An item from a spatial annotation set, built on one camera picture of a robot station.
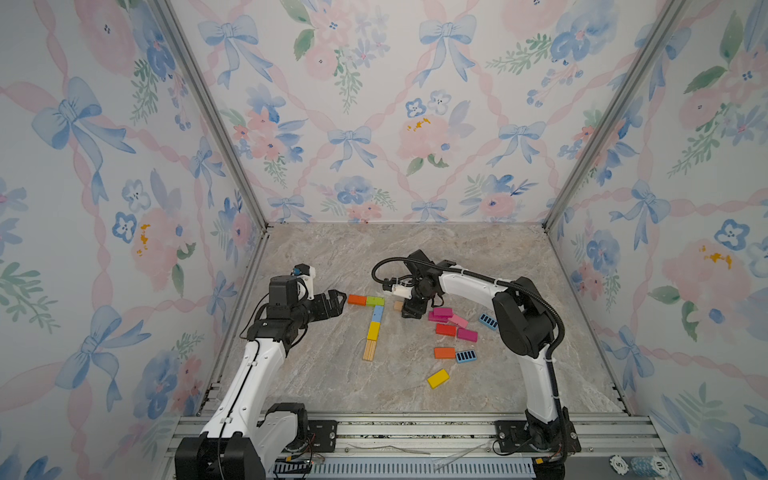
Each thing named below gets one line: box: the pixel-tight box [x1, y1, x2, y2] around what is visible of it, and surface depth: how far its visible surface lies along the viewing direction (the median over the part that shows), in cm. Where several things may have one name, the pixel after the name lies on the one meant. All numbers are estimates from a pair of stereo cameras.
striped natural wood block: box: [362, 339, 377, 361], surface depth 89 cm
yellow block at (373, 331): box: [367, 321, 381, 341], surface depth 94 cm
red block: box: [436, 323, 457, 337], surface depth 94 cm
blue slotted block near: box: [456, 350, 477, 364], surface depth 87 cm
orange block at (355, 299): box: [348, 294, 367, 306], surface depth 100 cm
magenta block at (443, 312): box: [433, 307, 453, 318], surface depth 97 cm
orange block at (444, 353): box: [434, 347, 456, 359], surface depth 90 cm
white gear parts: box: [609, 454, 671, 477], surface depth 72 cm
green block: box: [366, 296, 385, 307], surface depth 100 cm
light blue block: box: [371, 305, 384, 323], surface depth 97 cm
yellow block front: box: [427, 369, 450, 389], surface depth 85 cm
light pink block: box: [448, 314, 469, 329], surface depth 96 cm
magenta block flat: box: [457, 327, 479, 343], surface depth 94 cm
